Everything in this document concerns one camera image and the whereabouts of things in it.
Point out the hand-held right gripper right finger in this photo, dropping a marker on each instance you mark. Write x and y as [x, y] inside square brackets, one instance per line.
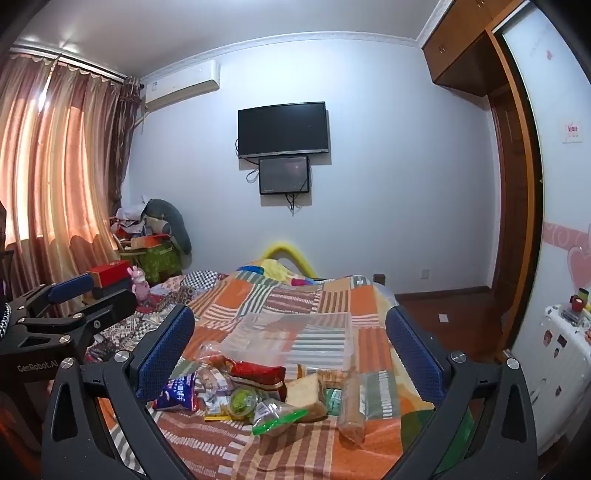
[415, 357]

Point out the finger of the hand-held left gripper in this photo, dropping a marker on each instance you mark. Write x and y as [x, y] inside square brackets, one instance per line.
[111, 311]
[69, 287]

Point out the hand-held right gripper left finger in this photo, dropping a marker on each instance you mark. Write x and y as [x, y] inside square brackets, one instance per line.
[165, 357]

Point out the clear brittle snack pack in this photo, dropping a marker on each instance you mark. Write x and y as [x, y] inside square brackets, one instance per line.
[212, 355]

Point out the heap of small sweets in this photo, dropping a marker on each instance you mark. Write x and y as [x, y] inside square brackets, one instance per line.
[214, 390]

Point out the orange rice cake pack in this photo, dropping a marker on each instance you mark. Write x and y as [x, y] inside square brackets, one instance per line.
[352, 406]

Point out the green jelly cup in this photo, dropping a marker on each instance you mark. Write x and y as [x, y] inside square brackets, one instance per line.
[242, 402]

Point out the clear plastic container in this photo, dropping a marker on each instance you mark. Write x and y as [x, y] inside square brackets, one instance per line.
[295, 341]

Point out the clear bag with green strip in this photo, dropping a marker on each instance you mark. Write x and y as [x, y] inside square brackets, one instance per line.
[277, 417]

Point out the dark blue flat box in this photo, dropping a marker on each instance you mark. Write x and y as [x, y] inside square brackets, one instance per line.
[113, 290]

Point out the red flat box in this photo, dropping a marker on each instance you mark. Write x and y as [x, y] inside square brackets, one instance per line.
[108, 273]

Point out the pink plush figure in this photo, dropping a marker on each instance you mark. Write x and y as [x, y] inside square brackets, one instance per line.
[138, 284]

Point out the blue snack packet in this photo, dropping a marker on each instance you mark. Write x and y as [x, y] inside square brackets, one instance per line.
[180, 394]

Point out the green patterned box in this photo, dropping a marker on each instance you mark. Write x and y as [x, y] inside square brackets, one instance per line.
[159, 263]

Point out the black white checkered cloth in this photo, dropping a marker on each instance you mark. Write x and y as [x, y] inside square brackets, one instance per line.
[194, 286]

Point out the orange cardboard box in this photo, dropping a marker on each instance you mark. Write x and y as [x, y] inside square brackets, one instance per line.
[150, 241]

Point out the pile of papers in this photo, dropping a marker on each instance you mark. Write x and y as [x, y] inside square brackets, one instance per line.
[127, 221]

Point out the small green packet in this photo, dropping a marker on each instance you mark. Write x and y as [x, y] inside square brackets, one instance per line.
[334, 400]

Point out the red snack packet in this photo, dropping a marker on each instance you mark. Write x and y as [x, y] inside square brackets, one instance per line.
[256, 376]

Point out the grey plush toy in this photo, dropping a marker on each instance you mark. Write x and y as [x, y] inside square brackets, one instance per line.
[168, 219]

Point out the orange pink curtain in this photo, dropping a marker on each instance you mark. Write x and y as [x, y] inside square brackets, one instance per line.
[60, 161]

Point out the orange patchwork blanket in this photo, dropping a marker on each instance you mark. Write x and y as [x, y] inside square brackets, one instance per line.
[277, 295]

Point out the white suitcase with stickers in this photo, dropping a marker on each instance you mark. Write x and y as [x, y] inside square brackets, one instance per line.
[554, 369]

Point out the brown patterned curtain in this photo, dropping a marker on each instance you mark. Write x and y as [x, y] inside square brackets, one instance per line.
[127, 138]

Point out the yellow foam tube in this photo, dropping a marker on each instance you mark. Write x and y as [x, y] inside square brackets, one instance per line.
[288, 253]

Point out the red and black toy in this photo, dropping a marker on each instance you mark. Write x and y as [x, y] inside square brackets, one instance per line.
[578, 301]

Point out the wooden door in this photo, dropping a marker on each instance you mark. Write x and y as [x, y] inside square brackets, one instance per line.
[508, 207]

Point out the white air conditioner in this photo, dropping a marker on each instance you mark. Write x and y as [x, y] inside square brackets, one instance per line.
[180, 84]

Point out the wooden overhead cabinet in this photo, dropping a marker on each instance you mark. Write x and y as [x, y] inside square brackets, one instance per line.
[461, 46]

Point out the white wall socket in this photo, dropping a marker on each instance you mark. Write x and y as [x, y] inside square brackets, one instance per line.
[424, 273]

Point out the brown bed post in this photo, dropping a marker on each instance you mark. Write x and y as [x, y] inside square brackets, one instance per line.
[379, 278]

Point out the pink heart wall decal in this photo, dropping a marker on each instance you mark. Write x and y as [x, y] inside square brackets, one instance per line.
[577, 258]

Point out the small black wall monitor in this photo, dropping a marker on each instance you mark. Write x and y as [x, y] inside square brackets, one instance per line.
[284, 174]

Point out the black wall television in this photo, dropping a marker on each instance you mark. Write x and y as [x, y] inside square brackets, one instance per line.
[282, 130]

